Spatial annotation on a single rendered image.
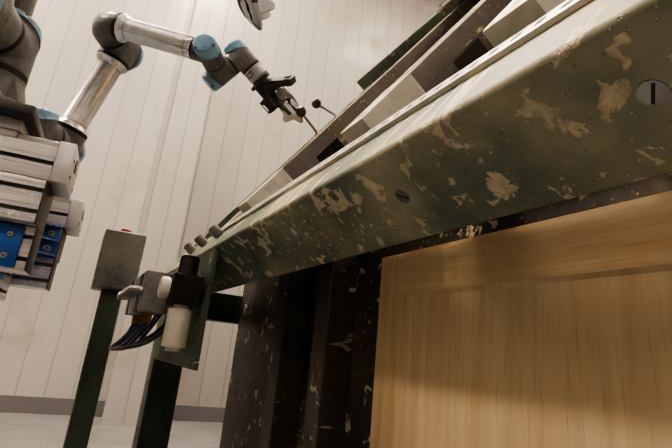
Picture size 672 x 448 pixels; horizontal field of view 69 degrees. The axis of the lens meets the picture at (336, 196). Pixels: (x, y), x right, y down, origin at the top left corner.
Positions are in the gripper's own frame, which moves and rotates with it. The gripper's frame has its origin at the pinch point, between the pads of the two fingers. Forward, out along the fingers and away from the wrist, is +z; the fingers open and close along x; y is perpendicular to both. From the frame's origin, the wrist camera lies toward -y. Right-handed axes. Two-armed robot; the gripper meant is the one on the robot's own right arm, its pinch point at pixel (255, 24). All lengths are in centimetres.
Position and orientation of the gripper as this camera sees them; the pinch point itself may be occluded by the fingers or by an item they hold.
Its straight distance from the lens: 119.4
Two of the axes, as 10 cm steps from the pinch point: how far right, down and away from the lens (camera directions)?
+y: 8.5, -2.4, 4.7
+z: 3.3, 9.4, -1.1
